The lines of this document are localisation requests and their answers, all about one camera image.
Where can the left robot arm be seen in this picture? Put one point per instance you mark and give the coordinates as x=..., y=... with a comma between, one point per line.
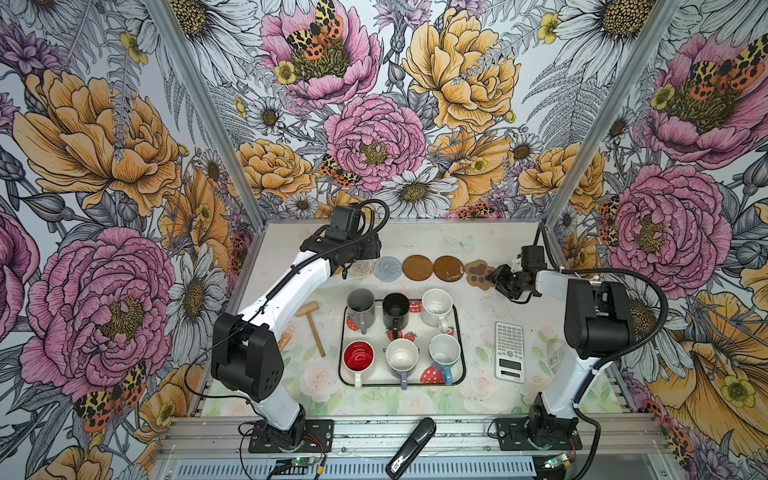
x=245, y=355

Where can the black mug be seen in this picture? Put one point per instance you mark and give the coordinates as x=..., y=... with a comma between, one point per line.
x=396, y=309

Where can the white mug purple handle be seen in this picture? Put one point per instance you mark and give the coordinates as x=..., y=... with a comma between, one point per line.
x=402, y=357

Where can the small wooden mallet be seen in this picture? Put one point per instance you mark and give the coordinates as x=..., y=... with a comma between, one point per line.
x=307, y=310

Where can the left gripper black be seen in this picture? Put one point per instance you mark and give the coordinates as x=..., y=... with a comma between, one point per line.
x=372, y=250

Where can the scratched brown wooden coaster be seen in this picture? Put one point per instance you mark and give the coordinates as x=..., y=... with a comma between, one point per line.
x=448, y=268

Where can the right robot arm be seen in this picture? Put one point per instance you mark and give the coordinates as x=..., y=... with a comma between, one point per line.
x=597, y=322

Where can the black stapler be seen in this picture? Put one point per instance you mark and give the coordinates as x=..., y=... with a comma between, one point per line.
x=411, y=448

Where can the plain brown wooden coaster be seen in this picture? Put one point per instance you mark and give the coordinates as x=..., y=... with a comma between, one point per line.
x=417, y=267

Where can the grey mug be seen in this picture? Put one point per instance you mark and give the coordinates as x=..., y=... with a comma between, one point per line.
x=360, y=309

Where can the red inside white mug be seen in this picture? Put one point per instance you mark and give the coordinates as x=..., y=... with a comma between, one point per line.
x=358, y=357

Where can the grey woven coaster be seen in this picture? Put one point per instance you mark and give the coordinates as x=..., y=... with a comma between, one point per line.
x=387, y=269

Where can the white calculator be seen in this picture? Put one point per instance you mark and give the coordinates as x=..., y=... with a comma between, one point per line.
x=509, y=352

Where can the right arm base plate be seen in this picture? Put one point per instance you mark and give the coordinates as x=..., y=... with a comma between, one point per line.
x=520, y=434

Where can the multicolour zigzag woven coaster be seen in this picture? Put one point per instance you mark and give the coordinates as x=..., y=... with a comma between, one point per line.
x=361, y=269

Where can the white mug blue handle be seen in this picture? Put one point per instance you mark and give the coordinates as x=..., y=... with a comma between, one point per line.
x=445, y=351

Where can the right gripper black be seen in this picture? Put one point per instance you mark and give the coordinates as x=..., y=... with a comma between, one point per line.
x=499, y=276

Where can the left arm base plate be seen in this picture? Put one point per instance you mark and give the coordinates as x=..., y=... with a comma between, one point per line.
x=305, y=436

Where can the cork paw print coaster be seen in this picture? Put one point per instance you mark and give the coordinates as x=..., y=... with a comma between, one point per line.
x=478, y=273

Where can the white strawberry tray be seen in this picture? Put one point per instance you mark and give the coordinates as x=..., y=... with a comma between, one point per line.
x=418, y=332

